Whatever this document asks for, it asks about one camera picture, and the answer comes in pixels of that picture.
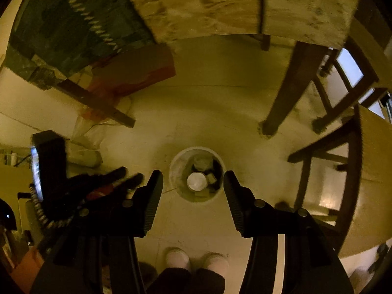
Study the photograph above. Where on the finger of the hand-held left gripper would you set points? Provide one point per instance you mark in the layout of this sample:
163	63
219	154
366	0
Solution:
122	188
104	177

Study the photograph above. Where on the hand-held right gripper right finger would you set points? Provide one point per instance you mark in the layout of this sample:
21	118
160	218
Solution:
232	202

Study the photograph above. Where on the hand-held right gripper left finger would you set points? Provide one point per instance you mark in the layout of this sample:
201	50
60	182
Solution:
153	199

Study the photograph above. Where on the round metal tin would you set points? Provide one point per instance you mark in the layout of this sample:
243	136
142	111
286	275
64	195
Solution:
196	182

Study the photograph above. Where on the clear plastic bag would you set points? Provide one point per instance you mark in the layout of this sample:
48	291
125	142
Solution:
87	147

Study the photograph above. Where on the person's right white shoe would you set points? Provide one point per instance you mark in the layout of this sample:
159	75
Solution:
216	263

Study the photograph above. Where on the person's white shoe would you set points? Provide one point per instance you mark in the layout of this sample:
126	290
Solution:
177	258
216	263

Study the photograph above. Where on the person's left white shoe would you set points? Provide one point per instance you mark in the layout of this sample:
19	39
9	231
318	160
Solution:
177	258

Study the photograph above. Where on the person's right leg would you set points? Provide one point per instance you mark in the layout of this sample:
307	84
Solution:
208	283

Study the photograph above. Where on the red plastic bag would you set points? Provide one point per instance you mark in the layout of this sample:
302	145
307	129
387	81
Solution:
134	70

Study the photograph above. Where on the wooden table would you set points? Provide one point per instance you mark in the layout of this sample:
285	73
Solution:
291	88

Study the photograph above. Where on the wooden stool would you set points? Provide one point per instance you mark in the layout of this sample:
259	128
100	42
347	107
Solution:
376	174
370	76

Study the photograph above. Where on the table with patterned cloth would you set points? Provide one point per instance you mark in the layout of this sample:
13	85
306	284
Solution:
199	6

